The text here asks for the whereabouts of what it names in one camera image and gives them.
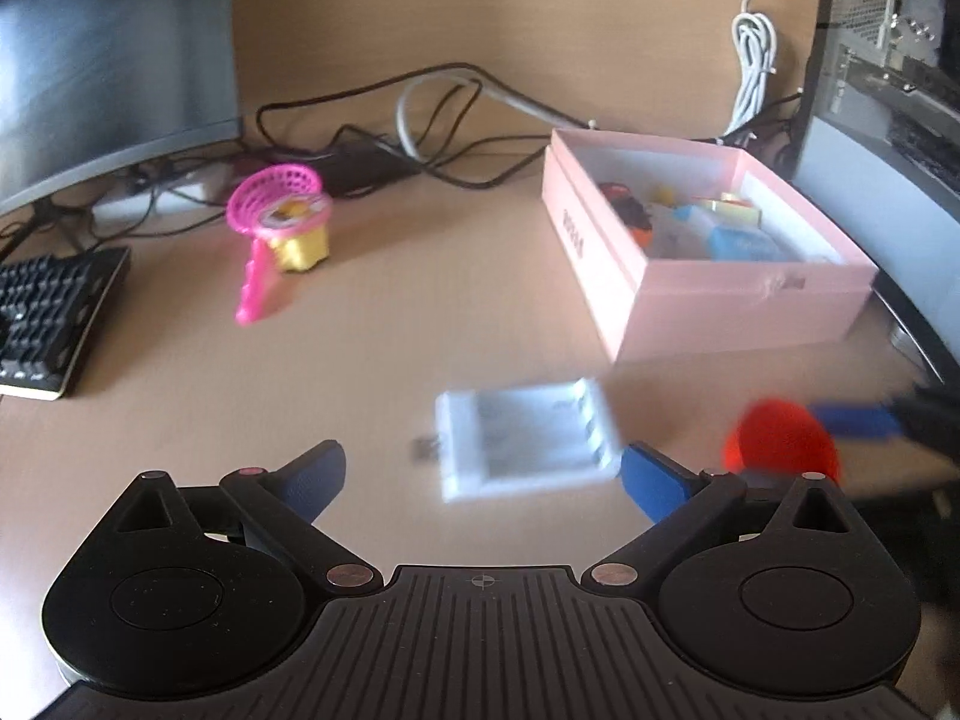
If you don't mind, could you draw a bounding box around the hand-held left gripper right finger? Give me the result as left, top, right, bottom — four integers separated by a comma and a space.
581, 442, 860, 601

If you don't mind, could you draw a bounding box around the white power strip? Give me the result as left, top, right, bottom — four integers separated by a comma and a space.
93, 163, 235, 223

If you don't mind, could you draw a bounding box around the blue white wet wipes packet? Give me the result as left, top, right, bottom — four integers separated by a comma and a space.
648, 204, 805, 264

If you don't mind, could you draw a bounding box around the computer tower case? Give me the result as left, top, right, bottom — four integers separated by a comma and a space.
790, 0, 960, 385

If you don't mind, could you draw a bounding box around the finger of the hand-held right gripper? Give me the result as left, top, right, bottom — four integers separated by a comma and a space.
813, 384, 960, 467

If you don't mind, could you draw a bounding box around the yellow tub with pink lid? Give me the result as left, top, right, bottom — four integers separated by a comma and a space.
258, 193, 335, 275

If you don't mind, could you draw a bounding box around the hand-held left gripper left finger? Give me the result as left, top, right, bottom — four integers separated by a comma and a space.
109, 438, 384, 598

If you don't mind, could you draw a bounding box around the black-haired red white doll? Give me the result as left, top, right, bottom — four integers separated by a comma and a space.
599, 181, 653, 229

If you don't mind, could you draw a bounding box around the black computer monitor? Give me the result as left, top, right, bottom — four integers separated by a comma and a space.
0, 0, 245, 215

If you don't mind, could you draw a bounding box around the wooden desktop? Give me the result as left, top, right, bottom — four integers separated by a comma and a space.
0, 111, 960, 720

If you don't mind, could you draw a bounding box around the black power adapter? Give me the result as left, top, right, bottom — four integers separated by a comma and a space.
318, 142, 422, 197

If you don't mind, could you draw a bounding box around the white multi-port charger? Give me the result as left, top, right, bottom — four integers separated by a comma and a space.
434, 376, 624, 504

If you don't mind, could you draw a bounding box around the black keyboard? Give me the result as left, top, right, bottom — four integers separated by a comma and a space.
0, 245, 133, 401

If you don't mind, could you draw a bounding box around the black cable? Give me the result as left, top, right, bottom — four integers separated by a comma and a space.
256, 63, 554, 189

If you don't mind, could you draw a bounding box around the pink cardboard box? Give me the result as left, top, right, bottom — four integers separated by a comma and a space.
541, 127, 881, 365

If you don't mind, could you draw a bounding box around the pink toy net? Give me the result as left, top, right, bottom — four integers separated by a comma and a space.
226, 163, 324, 328

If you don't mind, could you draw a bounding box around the grey white cable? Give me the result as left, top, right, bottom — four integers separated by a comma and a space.
394, 74, 595, 167

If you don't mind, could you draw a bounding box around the white coiled cable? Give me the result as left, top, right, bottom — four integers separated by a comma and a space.
730, 0, 778, 138

